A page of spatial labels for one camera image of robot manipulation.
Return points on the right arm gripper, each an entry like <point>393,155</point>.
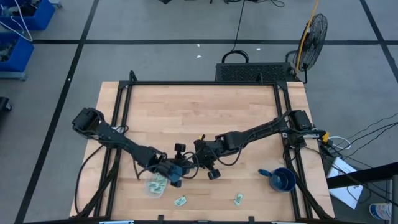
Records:
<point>206,154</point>

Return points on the black frame bracket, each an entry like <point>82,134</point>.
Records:
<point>133,76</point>
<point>251,218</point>
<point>160,218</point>

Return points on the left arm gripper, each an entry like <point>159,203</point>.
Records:
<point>172,171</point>

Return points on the small yellow tag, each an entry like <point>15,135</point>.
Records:
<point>202,137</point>

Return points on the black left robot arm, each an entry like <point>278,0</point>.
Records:
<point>124,143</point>

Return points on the clear plastic container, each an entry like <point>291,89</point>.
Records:
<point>149,190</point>

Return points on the yellow plug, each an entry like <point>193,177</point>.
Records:
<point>325,137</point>

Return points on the black perforated case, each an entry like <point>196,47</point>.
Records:
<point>248,72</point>

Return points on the black metal beam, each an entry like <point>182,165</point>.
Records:
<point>357,179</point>

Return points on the blue storage bin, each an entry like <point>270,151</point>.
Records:
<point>21,56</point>
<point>43,17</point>

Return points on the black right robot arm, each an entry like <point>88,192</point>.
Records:
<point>248,137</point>

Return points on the person's shoe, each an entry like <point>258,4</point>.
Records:
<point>380,211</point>

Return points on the black floor fan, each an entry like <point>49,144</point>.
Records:
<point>314,37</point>

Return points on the black equipment piece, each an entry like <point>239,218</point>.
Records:
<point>3,104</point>

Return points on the dark blue mug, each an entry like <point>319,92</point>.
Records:
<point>283,182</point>

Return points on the black aluminium table frame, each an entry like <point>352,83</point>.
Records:
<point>202,83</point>

